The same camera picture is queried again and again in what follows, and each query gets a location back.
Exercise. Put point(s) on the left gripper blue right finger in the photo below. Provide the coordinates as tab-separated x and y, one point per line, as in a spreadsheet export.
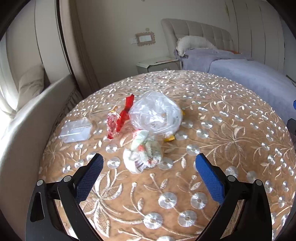
226	190

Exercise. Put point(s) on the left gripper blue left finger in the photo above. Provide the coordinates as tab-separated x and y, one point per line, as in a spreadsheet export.
75	189

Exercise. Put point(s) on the lavender bed cover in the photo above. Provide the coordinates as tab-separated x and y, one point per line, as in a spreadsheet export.
268	83

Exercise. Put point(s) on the clear plastic blister tray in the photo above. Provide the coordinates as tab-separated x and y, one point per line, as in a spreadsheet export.
76	131

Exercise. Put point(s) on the embroidered tan tablecloth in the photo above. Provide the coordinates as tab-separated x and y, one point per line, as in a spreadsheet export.
232	126

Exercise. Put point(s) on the yellow wrapper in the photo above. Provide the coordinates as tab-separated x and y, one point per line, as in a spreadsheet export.
171	138

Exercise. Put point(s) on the crumpled white green wrapper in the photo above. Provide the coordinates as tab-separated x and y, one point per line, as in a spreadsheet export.
144	152

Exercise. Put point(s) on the red candy wrapper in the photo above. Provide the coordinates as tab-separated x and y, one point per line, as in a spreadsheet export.
115	121

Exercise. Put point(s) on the window seat bench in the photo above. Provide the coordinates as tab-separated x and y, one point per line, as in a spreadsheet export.
23	144

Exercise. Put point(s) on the beige wardrobe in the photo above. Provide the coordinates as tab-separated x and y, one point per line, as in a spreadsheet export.
258	32

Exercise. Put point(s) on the clear crumpled plastic bag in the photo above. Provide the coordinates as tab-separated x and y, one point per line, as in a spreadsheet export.
156	113

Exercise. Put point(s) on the beige cushion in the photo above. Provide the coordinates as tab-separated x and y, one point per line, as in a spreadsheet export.
31	84

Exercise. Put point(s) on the white sheer curtain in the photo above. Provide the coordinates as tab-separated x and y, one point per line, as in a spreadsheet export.
9	92

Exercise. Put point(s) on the white pillow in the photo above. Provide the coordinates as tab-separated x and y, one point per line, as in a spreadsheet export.
193	42

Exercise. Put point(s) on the grey bedside table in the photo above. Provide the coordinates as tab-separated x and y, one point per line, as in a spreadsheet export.
158	64

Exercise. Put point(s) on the beige tufted bed headboard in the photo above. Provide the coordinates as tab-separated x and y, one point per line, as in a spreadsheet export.
175	29

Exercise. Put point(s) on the plain wall socket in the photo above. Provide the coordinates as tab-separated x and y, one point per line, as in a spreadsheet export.
133	41

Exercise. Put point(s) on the framed wall switch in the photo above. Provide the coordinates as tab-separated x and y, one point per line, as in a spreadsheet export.
145	38

